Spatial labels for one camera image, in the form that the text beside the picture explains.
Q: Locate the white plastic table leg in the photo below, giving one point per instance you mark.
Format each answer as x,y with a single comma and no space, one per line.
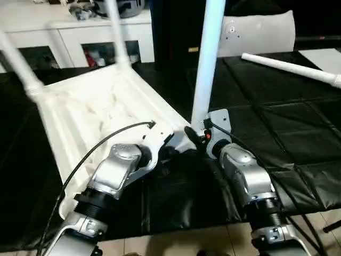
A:
21,66
287,66
207,66
118,34

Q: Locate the white plastic table top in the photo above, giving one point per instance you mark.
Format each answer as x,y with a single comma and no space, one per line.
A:
93,106

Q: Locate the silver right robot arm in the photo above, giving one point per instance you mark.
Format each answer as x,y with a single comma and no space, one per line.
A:
247,176

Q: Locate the black table mat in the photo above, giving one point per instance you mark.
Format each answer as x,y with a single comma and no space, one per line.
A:
279,128

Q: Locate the dark robot left foot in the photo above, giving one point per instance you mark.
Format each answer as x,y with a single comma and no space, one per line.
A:
134,254

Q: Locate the dark robot foot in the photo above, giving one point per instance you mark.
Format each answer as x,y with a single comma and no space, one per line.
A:
134,254
206,252

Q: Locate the black box with gold label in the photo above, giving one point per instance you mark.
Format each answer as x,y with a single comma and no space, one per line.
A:
175,32

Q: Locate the dark robot right foot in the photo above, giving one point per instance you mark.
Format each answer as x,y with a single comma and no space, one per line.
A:
206,252

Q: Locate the red packet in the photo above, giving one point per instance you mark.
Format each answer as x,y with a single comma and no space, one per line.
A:
92,58

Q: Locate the white bag with round fitting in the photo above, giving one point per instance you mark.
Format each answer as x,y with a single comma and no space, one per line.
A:
266,32

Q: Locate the white flat board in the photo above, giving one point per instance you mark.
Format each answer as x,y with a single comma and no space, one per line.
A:
322,58

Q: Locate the grey helmet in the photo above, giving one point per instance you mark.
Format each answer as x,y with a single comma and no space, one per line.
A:
133,9

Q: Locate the white glass-door cabinet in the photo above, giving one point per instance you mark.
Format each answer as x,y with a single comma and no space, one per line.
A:
66,34

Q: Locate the black metal stand leg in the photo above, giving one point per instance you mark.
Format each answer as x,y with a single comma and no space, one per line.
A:
333,227

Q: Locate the black tangled items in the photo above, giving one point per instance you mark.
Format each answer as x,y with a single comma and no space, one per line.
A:
81,12

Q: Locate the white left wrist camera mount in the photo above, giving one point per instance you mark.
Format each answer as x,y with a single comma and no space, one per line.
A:
157,136

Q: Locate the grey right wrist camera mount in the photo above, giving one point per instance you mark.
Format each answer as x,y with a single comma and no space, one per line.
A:
219,122

